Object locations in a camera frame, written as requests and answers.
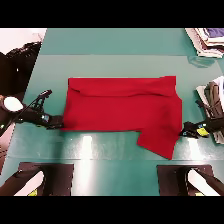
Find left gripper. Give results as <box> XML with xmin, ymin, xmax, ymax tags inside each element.
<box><xmin>39</xmin><ymin>113</ymin><xmax>66</xmax><ymax>131</ymax></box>

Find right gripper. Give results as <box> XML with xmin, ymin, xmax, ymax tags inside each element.
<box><xmin>180</xmin><ymin>121</ymin><xmax>210</xmax><ymax>139</ymax></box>

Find red T-shirt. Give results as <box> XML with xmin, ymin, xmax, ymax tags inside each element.
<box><xmin>61</xmin><ymin>75</ymin><xmax>184</xmax><ymax>161</ymax></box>

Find heap of clothes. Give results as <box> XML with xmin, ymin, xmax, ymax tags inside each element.
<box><xmin>184</xmin><ymin>27</ymin><xmax>224</xmax><ymax>60</ymax></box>

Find purple garment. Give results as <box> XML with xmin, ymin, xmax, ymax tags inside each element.
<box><xmin>205</xmin><ymin>27</ymin><xmax>224</xmax><ymax>39</ymax></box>

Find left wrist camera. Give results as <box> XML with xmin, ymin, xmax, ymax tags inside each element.
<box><xmin>31</xmin><ymin>88</ymin><xmax>54</xmax><ymax>112</ymax></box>

